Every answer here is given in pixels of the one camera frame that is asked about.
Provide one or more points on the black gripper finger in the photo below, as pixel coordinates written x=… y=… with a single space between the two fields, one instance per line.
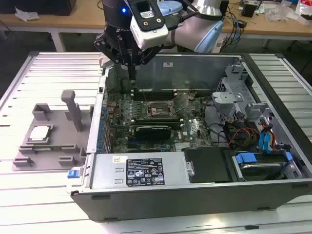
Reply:
x=149 y=54
x=107 y=48

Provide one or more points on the silver CPU green board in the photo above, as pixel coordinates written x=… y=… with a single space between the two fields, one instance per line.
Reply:
x=40 y=133

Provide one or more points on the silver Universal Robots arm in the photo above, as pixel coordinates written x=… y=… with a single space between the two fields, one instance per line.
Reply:
x=185 y=34

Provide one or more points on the CPU socket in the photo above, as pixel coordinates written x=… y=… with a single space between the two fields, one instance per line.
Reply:
x=157 y=109

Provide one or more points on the grey case latch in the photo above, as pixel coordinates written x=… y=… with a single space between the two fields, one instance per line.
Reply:
x=103 y=63

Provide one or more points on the black RAM slot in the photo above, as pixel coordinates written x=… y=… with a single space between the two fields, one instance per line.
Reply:
x=156 y=125
x=156 y=91
x=156 y=97
x=156 y=120

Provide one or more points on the black graphics card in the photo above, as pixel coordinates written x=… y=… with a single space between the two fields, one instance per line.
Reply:
x=152 y=132

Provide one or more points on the large black box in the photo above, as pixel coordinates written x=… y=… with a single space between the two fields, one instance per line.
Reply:
x=36 y=6

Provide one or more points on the green motherboard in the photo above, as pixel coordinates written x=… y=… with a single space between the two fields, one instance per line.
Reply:
x=192 y=126

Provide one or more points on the white crumpled paper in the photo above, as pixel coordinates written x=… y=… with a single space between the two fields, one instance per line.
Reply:
x=25 y=13

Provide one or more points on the silver metal drive cage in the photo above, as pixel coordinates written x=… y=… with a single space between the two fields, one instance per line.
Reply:
x=228 y=100

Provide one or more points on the grey plastic parts rack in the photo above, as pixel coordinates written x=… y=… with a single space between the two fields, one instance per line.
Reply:
x=61 y=136

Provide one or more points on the small black box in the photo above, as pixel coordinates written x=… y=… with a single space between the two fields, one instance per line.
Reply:
x=249 y=9

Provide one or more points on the silver power supply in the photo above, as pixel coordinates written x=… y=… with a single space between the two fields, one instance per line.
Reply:
x=107 y=170

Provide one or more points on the black plastic shroud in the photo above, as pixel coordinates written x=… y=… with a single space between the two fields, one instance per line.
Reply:
x=207 y=165

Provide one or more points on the blue case latch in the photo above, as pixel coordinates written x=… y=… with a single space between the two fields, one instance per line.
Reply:
x=73 y=173

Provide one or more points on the hard disk in blue carrier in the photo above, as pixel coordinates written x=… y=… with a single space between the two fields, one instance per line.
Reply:
x=246 y=159

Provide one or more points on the open black PC case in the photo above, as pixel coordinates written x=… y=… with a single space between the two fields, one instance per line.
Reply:
x=170 y=204

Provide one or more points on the white red plastic bag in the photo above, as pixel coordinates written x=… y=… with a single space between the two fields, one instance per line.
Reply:
x=304 y=9

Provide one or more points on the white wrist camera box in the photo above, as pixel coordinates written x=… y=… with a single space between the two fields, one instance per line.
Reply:
x=151 y=36

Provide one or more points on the wooden desk white frame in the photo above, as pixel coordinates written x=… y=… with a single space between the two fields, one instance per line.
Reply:
x=73 y=20

